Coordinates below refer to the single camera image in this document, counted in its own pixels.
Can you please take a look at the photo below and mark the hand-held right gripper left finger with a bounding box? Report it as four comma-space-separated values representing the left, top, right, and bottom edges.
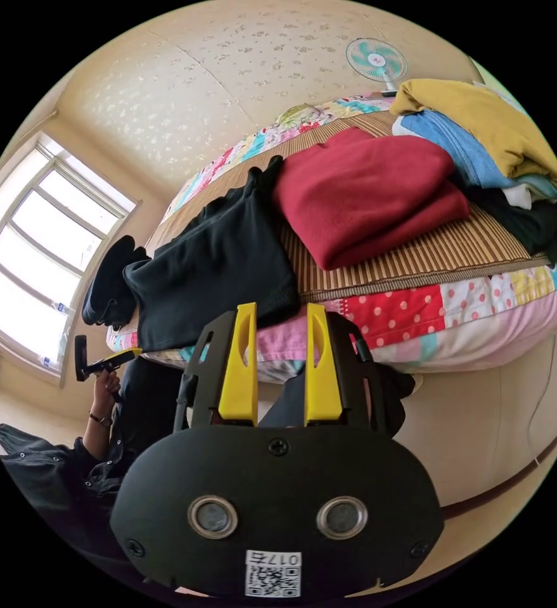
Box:
217, 302, 259, 425

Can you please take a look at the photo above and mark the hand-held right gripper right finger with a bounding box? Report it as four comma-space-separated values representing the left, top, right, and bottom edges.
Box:
304, 301, 343, 426

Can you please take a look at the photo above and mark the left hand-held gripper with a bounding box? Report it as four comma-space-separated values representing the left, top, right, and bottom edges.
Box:
84, 347, 143, 405

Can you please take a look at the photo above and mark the person's left forearm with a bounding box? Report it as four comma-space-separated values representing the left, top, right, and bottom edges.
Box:
81, 412, 115, 460

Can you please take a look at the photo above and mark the black long sleeve shirt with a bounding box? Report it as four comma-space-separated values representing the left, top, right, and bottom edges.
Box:
82, 154, 303, 355

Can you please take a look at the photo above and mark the person's left hand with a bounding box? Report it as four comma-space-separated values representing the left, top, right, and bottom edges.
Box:
91, 371, 122, 418

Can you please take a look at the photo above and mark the window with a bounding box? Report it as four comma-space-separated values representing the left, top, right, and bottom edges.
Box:
0, 131, 144, 388

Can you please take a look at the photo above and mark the person's body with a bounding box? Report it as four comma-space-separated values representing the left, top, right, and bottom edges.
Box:
0, 303, 418, 588

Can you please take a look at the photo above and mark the bed with woven mat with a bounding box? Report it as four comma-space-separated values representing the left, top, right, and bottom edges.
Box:
105, 92, 557, 384

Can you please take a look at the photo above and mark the red sweater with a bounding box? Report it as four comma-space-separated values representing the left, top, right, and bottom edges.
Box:
272, 127, 472, 272

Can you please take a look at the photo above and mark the pile of clothes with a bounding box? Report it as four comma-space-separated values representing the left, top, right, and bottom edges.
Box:
388, 78, 557, 268

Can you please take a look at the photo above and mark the white and teal fan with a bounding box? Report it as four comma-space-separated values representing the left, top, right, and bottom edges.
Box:
344, 37, 409, 99

